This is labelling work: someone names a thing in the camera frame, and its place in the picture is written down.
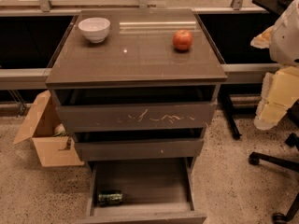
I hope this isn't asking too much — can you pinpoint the grey drawer cabinet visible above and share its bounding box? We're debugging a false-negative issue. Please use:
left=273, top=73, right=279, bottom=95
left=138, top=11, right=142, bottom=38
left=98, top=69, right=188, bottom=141
left=45, top=8, right=228, bottom=170

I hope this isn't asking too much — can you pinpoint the black office chair base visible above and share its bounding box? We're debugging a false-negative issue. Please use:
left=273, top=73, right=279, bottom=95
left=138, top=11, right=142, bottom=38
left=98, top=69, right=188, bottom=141
left=248, top=132, right=299, bottom=224

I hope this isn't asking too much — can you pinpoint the red apple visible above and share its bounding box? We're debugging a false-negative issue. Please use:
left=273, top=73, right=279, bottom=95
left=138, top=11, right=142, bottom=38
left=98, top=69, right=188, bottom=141
left=173, top=30, right=192, bottom=50

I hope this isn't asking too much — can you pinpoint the open cardboard box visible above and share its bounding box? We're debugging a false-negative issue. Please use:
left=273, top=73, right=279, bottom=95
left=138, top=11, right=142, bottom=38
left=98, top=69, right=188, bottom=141
left=14, top=91, right=84, bottom=167

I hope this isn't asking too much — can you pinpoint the green soda can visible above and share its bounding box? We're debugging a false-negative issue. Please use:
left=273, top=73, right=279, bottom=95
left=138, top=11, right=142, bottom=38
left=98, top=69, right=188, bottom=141
left=97, top=190, right=123, bottom=206

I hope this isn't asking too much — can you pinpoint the middle grey drawer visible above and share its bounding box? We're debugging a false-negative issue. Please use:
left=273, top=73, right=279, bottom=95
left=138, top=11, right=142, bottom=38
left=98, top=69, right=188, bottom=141
left=75, top=128, right=203, bottom=161

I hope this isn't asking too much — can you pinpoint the bottom grey open drawer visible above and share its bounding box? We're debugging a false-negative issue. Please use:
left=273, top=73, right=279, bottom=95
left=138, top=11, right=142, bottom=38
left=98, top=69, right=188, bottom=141
left=76, top=158, right=206, bottom=224

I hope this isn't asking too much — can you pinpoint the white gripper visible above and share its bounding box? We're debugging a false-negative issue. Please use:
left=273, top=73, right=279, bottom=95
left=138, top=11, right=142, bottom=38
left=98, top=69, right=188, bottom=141
left=250, top=26, right=299, bottom=130

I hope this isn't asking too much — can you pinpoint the white item in box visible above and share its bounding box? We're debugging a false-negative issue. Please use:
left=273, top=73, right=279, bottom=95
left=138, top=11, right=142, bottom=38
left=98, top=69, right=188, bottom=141
left=54, top=124, right=67, bottom=136

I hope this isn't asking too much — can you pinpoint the top grey drawer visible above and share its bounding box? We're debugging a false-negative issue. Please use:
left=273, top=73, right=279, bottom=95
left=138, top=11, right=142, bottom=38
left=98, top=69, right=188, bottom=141
left=55, top=87, right=217, bottom=133

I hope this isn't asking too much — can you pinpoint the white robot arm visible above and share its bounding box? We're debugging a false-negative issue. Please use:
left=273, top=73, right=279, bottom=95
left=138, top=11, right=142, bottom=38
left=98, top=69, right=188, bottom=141
left=250, top=0, right=299, bottom=130

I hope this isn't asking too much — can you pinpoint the white ceramic bowl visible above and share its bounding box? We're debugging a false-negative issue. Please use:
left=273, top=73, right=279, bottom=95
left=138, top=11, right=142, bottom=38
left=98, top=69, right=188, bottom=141
left=78, top=17, right=110, bottom=43

